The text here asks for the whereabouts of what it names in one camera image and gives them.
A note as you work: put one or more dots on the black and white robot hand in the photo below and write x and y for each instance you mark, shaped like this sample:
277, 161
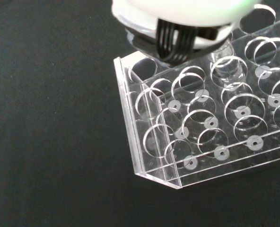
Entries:
177, 14

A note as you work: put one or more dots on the clear plastic test tube rack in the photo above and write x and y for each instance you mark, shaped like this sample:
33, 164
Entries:
201, 142

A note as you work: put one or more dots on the black bench cloth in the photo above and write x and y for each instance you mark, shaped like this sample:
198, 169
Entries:
47, 118

